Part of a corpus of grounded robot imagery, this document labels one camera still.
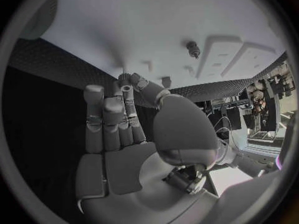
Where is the grey gear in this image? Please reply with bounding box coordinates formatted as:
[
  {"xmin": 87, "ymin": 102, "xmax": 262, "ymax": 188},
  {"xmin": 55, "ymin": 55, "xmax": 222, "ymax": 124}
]
[{"xmin": 118, "ymin": 72, "xmax": 132, "ymax": 87}]

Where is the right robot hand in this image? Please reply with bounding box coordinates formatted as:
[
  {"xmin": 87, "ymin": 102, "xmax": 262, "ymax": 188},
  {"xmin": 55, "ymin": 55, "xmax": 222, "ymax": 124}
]
[{"xmin": 75, "ymin": 72, "xmax": 237, "ymax": 224}]

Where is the white cable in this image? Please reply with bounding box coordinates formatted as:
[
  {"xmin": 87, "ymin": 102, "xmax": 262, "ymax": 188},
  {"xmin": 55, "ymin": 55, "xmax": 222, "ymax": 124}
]
[{"xmin": 213, "ymin": 115, "xmax": 239, "ymax": 148}]

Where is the grey peg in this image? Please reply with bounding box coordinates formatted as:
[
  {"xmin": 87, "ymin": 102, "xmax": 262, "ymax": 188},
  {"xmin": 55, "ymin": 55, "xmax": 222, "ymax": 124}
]
[{"xmin": 160, "ymin": 76, "xmax": 172, "ymax": 89}]

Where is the white task board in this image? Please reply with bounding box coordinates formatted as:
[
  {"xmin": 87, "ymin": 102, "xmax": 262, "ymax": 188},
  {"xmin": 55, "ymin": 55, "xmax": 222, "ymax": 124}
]
[{"xmin": 40, "ymin": 0, "xmax": 288, "ymax": 91}]

